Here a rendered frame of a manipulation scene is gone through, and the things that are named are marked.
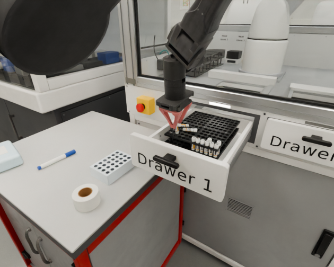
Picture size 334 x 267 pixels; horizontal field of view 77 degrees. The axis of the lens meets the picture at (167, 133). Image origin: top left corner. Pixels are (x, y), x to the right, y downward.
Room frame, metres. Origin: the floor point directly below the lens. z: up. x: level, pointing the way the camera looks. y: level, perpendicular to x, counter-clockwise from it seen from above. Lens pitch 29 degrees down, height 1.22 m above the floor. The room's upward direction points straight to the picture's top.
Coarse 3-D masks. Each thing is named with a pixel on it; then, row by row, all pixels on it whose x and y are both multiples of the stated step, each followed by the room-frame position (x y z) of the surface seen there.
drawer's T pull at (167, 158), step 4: (156, 156) 0.44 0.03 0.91; (160, 156) 0.44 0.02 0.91; (164, 156) 0.44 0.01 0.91; (168, 156) 0.44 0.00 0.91; (172, 156) 0.44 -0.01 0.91; (156, 160) 0.44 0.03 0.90; (160, 160) 0.43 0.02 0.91; (164, 160) 0.43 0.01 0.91; (168, 160) 0.43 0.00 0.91; (172, 160) 0.43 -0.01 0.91; (164, 164) 0.42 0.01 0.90; (168, 164) 0.42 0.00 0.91; (172, 164) 0.41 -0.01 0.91; (176, 164) 0.41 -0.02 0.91; (176, 168) 0.40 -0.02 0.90
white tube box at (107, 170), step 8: (120, 152) 0.63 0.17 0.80; (104, 160) 0.59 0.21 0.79; (112, 160) 0.59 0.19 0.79; (120, 160) 0.58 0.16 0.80; (128, 160) 0.58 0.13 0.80; (96, 168) 0.54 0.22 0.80; (104, 168) 0.54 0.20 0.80; (112, 168) 0.54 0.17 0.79; (120, 168) 0.55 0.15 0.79; (128, 168) 0.57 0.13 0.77; (96, 176) 0.53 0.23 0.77; (104, 176) 0.51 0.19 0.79; (112, 176) 0.52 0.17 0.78; (120, 176) 0.54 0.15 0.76
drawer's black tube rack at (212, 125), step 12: (192, 120) 0.68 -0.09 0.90; (204, 120) 0.69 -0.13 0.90; (216, 120) 0.68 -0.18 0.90; (228, 120) 0.68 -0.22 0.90; (180, 132) 0.59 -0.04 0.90; (192, 132) 0.59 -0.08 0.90; (204, 132) 0.59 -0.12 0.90; (216, 132) 0.60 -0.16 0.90; (228, 132) 0.59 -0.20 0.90; (180, 144) 0.57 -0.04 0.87; (228, 144) 0.58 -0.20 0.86
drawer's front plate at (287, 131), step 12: (276, 120) 0.62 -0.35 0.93; (264, 132) 0.63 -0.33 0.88; (276, 132) 0.61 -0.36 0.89; (288, 132) 0.59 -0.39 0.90; (300, 132) 0.58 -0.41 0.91; (312, 132) 0.56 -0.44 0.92; (324, 132) 0.55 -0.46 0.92; (264, 144) 0.63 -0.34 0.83; (276, 144) 0.61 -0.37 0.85; (288, 144) 0.59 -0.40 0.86; (300, 144) 0.57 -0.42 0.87; (312, 144) 0.55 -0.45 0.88; (300, 156) 0.56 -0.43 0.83; (312, 156) 0.55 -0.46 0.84; (324, 156) 0.53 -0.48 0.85
